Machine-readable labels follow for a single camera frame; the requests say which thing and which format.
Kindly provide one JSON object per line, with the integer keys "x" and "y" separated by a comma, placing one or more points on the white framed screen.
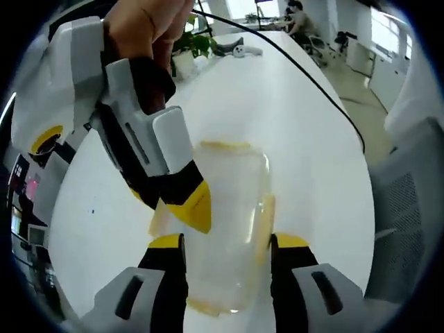
{"x": 37, "y": 234}

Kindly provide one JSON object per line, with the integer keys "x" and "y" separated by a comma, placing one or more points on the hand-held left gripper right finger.
{"x": 312, "y": 312}

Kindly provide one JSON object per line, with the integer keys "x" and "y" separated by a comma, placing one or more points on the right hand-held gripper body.
{"x": 52, "y": 86}

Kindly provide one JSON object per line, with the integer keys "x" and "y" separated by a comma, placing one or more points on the white cabinet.
{"x": 362, "y": 57}

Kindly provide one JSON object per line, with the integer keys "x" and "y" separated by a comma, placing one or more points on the potted green plant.
{"x": 201, "y": 43}

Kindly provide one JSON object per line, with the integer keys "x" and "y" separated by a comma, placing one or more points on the black tripod stand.
{"x": 259, "y": 12}

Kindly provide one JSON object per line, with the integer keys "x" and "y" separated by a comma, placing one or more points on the grey white device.
{"x": 239, "y": 52}

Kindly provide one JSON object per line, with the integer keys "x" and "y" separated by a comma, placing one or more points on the person's right hand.
{"x": 138, "y": 27}

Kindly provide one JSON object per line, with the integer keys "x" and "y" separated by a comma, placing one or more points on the clear box with yellow buckles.
{"x": 229, "y": 194}

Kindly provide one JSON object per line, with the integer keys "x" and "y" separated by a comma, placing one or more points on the white mesh office chair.
{"x": 406, "y": 225}

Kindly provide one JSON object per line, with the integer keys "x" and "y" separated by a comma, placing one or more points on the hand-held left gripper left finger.
{"x": 104, "y": 312}

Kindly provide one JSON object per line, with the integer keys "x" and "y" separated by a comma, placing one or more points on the black office chair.
{"x": 342, "y": 37}

